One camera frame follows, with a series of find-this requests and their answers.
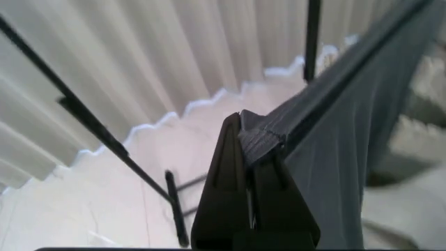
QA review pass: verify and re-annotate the white curtain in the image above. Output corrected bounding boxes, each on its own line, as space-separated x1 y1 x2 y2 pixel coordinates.
0 0 405 191

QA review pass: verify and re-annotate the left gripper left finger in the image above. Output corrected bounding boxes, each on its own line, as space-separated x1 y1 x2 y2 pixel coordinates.
190 112 252 250

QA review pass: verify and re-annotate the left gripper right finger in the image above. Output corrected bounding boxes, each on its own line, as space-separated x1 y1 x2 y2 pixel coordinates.
240 109 322 250

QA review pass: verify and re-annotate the black clothes rack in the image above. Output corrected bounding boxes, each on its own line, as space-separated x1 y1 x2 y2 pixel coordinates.
0 0 322 248

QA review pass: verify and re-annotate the dark grey t-shirt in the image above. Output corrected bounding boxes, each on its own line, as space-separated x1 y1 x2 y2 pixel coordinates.
238 0 446 250

